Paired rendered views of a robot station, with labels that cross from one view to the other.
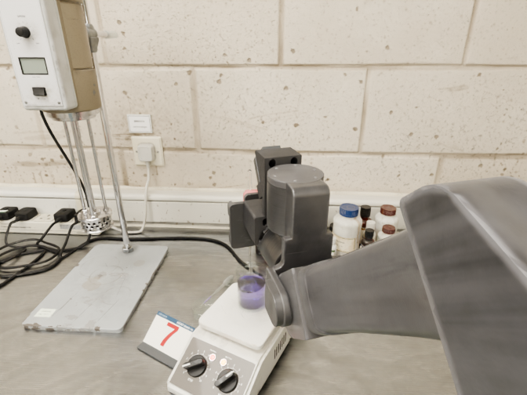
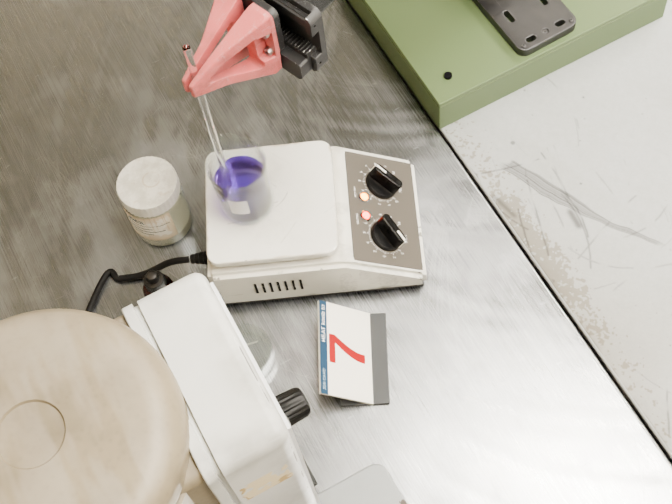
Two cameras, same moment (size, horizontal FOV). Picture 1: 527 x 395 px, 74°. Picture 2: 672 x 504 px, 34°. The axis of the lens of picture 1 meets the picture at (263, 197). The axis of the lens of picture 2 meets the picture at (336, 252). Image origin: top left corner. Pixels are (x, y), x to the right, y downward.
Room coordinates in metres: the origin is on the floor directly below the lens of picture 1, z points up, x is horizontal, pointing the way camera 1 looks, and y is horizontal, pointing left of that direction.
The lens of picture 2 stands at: (0.62, 0.52, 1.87)
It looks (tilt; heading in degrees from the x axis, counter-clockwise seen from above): 63 degrees down; 248
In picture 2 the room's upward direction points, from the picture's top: 10 degrees counter-clockwise
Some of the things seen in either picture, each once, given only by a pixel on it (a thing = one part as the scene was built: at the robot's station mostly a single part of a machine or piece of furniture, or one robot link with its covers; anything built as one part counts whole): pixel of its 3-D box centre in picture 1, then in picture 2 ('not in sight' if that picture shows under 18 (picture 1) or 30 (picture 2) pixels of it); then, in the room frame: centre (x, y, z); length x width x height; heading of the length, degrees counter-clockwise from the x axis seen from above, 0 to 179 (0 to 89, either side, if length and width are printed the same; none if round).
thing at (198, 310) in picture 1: (205, 309); (244, 354); (0.56, 0.12, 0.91); 0.06 x 0.06 x 0.02
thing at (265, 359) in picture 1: (238, 342); (303, 221); (0.45, 0.04, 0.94); 0.22 x 0.13 x 0.08; 152
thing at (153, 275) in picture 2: not in sight; (159, 290); (0.60, 0.02, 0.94); 0.03 x 0.03 x 0.07
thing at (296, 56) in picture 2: not in sight; (239, 55); (0.46, 0.02, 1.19); 0.09 x 0.07 x 0.07; 17
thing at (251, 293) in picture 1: (253, 286); (240, 179); (0.49, 0.02, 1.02); 0.06 x 0.05 x 0.08; 83
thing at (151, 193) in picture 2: not in sight; (155, 202); (0.56, -0.06, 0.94); 0.06 x 0.06 x 0.08
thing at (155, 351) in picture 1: (166, 338); (353, 352); (0.47, 0.17, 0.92); 0.09 x 0.06 x 0.04; 60
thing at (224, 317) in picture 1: (245, 312); (270, 202); (0.47, 0.03, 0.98); 0.12 x 0.12 x 0.01; 62
